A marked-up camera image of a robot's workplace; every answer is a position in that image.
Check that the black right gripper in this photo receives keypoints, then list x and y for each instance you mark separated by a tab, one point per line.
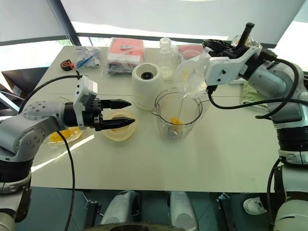
234	52

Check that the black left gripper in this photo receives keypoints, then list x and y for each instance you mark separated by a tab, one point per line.
92	113

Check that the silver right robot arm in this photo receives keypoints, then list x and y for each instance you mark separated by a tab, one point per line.
284	96

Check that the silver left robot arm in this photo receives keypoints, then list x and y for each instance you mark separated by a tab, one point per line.
36	120

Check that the cream blender jar lid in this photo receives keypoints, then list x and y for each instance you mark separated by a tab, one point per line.
120	134

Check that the white blender base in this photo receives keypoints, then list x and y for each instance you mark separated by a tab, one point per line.
147	89

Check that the orange segments in blender jar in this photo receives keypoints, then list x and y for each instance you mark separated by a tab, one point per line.
176	121

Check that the clear blender jar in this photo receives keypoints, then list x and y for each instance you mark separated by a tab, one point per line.
176	130

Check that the orange segments on clear plate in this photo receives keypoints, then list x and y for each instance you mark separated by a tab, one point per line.
56	137

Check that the clear glass dish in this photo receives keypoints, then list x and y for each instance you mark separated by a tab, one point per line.
253	43

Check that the red packet in clear bag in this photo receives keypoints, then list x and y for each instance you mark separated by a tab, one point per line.
190	49
125	53

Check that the green cloth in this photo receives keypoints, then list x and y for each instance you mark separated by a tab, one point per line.
250	95

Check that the blue and white item bag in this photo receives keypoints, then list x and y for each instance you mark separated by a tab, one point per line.
87	57

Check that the clear plastic bottle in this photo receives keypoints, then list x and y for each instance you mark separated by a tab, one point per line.
166	60

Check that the orange black tape measure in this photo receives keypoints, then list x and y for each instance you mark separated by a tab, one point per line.
66	65

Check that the silver rounded robot leg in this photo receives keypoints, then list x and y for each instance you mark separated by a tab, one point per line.
120	209
183	209

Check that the white shoe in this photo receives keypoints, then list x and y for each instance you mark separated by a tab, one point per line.
255	205

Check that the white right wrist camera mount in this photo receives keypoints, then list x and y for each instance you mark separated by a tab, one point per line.
226	69

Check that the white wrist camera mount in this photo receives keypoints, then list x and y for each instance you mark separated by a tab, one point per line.
84	91
226	69

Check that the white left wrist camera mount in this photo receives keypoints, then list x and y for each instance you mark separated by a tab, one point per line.
84	91

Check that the black table leg bracket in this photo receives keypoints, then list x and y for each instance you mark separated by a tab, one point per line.
92	214
226	211

